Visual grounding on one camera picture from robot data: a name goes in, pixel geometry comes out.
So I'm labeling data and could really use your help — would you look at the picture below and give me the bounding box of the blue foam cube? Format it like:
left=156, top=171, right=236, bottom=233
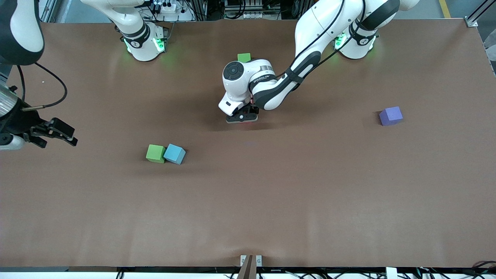
left=163, top=144, right=186, bottom=165

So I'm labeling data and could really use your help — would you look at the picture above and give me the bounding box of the white equipment rack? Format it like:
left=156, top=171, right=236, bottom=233
left=224, top=0, right=268, bottom=20

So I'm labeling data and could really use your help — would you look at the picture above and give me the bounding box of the white power strip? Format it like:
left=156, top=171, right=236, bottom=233
left=153, top=1, right=179, bottom=13

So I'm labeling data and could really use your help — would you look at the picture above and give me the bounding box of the purple foam cube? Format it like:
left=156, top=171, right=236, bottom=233
left=379, top=106, right=403, bottom=126

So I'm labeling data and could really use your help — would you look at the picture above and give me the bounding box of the grey plastic sheet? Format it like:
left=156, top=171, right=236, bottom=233
left=484, top=37, right=496, bottom=74

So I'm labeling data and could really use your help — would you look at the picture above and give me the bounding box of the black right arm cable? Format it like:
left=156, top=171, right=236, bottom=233
left=16, top=62, right=68, bottom=112

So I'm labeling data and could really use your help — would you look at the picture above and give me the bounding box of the brown post with white brackets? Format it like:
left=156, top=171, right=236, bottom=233
left=240, top=255, right=262, bottom=279

